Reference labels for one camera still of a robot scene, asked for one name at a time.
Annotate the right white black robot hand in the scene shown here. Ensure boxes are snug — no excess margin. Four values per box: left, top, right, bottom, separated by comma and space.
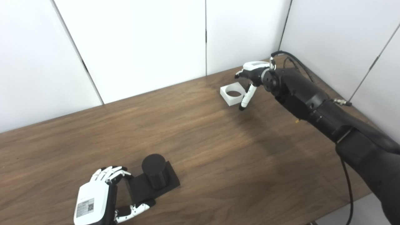
234, 61, 272, 111

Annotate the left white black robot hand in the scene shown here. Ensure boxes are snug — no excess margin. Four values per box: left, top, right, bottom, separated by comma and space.
73, 166, 156, 225

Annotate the white square piece with hole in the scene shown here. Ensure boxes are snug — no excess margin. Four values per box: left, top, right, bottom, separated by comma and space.
220, 83, 246, 107

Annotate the black peg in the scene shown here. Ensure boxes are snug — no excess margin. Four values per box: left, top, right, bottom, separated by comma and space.
127, 154, 181, 205

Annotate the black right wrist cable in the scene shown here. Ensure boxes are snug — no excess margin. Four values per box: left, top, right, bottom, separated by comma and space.
270, 51, 316, 83

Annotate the silver cable connector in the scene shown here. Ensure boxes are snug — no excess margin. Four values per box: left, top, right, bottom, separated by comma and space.
333, 98, 353, 107

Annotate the thin black hanging cable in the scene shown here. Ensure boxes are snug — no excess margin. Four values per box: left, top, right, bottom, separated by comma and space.
339, 156, 354, 225

